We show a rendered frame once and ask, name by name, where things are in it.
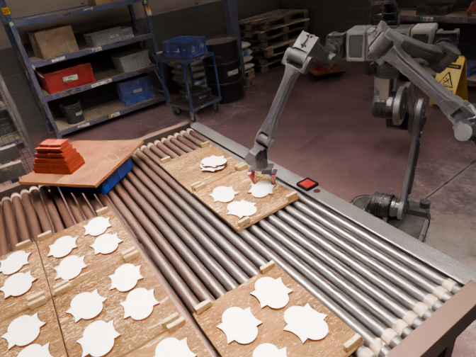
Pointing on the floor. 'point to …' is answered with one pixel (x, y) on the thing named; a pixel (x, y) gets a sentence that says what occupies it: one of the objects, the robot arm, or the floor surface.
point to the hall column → (235, 32)
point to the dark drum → (224, 69)
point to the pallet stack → (272, 35)
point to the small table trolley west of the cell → (188, 87)
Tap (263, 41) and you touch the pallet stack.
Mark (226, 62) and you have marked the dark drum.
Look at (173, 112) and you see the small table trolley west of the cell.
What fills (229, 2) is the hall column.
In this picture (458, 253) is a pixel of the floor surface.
